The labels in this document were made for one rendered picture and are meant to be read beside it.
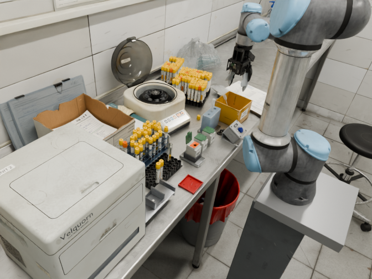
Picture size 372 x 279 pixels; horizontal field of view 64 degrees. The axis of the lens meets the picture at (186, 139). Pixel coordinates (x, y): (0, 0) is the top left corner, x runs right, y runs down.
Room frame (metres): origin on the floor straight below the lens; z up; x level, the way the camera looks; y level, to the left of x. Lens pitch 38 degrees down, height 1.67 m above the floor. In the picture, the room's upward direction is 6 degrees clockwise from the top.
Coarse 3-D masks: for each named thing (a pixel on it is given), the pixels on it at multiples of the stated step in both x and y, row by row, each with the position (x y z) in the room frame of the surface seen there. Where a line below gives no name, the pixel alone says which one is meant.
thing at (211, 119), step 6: (210, 108) 1.14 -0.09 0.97; (216, 108) 1.14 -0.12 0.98; (204, 114) 1.09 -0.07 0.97; (210, 114) 1.09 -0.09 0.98; (216, 114) 1.12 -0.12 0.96; (204, 120) 1.07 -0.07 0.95; (210, 120) 1.07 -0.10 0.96; (216, 120) 1.13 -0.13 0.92; (204, 126) 1.07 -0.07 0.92; (210, 126) 1.08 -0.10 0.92; (216, 126) 1.14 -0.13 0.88
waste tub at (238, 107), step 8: (232, 96) 1.31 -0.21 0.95; (240, 96) 1.29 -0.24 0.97; (216, 104) 1.21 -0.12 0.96; (224, 104) 1.19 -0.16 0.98; (232, 104) 1.30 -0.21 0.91; (240, 104) 1.28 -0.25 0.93; (248, 104) 1.21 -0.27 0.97; (224, 112) 1.19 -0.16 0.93; (232, 112) 1.16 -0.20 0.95; (240, 112) 1.16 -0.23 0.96; (248, 112) 1.24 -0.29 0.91; (224, 120) 1.18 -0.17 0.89; (232, 120) 1.16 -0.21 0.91; (240, 120) 1.18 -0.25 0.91
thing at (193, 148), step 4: (192, 140) 0.92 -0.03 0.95; (188, 144) 0.89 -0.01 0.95; (192, 144) 0.90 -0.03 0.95; (196, 144) 0.90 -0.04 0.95; (188, 148) 0.89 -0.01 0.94; (192, 148) 0.88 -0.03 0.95; (196, 148) 0.88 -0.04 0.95; (200, 148) 0.90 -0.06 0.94; (188, 152) 0.89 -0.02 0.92; (192, 152) 0.88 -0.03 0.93; (196, 152) 0.87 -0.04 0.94; (192, 156) 0.88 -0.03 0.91; (196, 156) 0.88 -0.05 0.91
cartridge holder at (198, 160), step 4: (184, 152) 0.89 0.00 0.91; (200, 152) 0.91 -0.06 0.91; (180, 156) 0.90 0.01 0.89; (184, 156) 0.89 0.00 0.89; (188, 156) 0.88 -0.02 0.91; (200, 156) 0.90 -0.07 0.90; (184, 160) 0.89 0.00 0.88; (188, 160) 0.88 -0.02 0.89; (192, 160) 0.87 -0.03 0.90; (196, 160) 0.87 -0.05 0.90; (200, 160) 0.88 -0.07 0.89; (204, 160) 0.89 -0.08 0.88; (196, 164) 0.86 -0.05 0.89; (200, 164) 0.87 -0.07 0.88
